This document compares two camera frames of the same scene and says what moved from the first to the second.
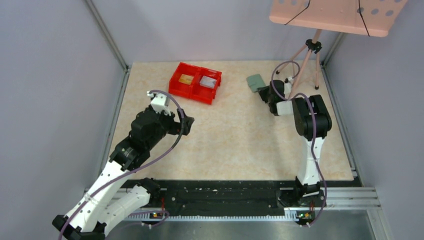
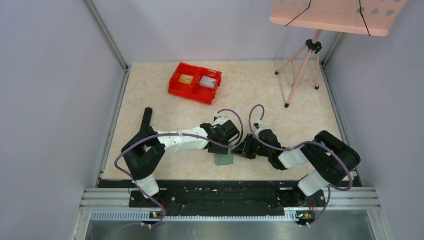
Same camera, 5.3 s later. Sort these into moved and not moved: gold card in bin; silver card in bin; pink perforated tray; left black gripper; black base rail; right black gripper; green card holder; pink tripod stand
Moved: left black gripper; right black gripper; green card holder
Not moved: silver card in bin; black base rail; gold card in bin; pink perforated tray; pink tripod stand
